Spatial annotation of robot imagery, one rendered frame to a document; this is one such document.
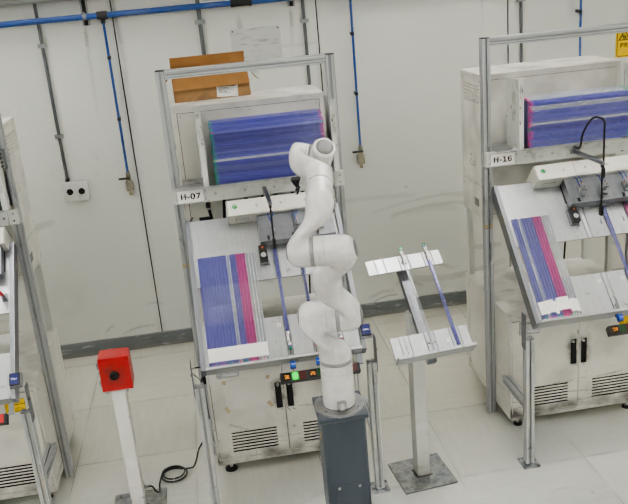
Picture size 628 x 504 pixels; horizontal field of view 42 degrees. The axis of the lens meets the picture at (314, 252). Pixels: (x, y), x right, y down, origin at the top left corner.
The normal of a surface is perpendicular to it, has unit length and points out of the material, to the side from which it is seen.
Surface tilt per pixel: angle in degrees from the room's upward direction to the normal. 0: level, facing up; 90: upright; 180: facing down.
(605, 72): 90
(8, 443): 90
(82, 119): 90
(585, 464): 0
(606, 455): 0
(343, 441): 90
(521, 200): 45
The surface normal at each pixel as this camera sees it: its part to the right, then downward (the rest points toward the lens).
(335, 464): 0.14, 0.30
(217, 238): 0.04, -0.44
